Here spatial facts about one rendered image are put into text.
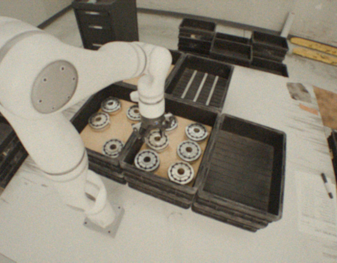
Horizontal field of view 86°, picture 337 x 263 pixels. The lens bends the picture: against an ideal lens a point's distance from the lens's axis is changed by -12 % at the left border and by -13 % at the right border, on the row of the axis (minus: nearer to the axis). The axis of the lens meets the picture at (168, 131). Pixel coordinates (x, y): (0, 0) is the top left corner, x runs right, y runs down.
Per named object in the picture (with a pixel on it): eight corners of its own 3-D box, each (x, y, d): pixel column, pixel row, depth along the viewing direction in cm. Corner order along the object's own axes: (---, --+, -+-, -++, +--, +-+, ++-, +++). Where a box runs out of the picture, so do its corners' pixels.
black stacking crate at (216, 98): (216, 128, 100) (221, 112, 91) (160, 110, 106) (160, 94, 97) (230, 81, 123) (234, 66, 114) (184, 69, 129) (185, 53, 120)
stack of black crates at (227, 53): (240, 80, 231) (252, 45, 195) (239, 97, 213) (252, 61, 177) (206, 72, 237) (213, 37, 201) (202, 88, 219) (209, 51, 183)
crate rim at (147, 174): (195, 195, 70) (196, 193, 68) (118, 166, 76) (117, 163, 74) (220, 115, 93) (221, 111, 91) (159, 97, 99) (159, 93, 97)
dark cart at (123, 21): (122, 79, 248) (110, 4, 176) (91, 73, 254) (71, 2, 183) (140, 54, 283) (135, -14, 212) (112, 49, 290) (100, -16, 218)
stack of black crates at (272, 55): (271, 69, 248) (286, 37, 213) (273, 83, 230) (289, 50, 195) (241, 62, 254) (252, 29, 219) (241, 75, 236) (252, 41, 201)
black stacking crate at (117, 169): (121, 177, 83) (117, 163, 74) (65, 153, 89) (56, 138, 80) (159, 111, 106) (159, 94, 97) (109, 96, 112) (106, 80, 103)
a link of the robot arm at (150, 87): (173, 93, 58) (146, 85, 60) (176, 44, 46) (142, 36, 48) (163, 110, 54) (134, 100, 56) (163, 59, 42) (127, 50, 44)
